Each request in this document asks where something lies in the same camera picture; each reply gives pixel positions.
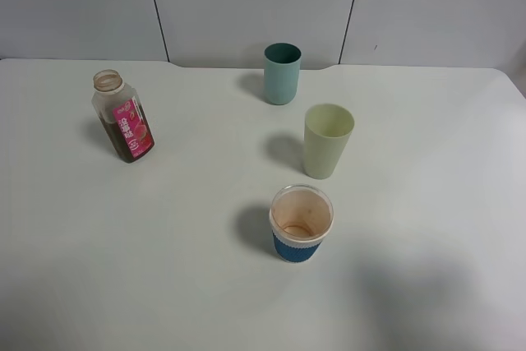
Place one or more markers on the drink bottle with pink label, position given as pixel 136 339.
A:
pixel 119 109

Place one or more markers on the pale green plastic cup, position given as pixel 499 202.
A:
pixel 327 128

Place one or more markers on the glass cup with blue sleeve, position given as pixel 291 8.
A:
pixel 300 217

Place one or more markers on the teal plastic cup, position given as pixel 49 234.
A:
pixel 281 72

